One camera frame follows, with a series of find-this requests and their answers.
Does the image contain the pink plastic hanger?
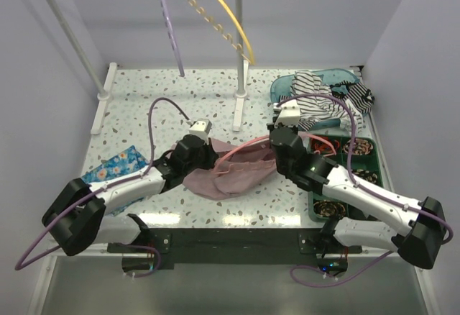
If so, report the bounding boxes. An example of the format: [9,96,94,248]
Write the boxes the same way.
[212,132,338,174]

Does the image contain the pink tank top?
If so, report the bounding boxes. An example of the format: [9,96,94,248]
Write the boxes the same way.
[183,139,277,201]

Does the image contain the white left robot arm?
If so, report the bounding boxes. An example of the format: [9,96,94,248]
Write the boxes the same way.
[42,134,218,256]

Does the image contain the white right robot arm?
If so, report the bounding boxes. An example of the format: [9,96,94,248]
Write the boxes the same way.
[268,124,451,270]

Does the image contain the purple plastic hanger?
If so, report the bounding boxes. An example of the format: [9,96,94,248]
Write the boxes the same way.
[160,0,185,77]

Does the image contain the grey white hanger rack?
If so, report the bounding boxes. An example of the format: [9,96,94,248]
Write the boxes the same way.
[45,0,255,135]

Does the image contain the yellow plastic hanger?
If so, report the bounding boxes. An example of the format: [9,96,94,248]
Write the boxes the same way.
[185,0,256,65]

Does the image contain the green compartment tray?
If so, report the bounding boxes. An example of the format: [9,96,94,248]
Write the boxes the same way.
[308,135,383,222]

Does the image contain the blue floral cloth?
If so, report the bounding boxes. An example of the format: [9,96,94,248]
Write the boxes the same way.
[80,145,149,217]

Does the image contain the black white striped garment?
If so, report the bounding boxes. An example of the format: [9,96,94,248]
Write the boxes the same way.
[278,70,374,133]

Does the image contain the teal plastic basket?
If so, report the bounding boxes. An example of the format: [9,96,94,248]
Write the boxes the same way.
[270,68,360,130]

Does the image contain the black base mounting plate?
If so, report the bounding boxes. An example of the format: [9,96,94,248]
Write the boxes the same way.
[108,228,362,272]

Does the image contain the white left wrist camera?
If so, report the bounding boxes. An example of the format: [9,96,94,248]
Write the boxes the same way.
[189,119,212,145]

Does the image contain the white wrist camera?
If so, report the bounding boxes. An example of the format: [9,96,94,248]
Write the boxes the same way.
[189,119,212,145]
[273,99,300,128]

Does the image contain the orange black hair ties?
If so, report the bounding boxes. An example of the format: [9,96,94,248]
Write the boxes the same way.
[309,136,342,156]

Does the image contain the brown patterned hair ties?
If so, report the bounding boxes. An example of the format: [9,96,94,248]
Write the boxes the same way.
[312,199,344,219]

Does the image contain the leopard print hair ties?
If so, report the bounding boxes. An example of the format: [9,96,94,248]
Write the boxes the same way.
[344,137,374,156]

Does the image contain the floral black hair ties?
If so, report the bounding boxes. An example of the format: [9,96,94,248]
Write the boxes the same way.
[350,168,378,185]

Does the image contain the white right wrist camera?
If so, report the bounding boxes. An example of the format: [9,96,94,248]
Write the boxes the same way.
[273,99,300,128]

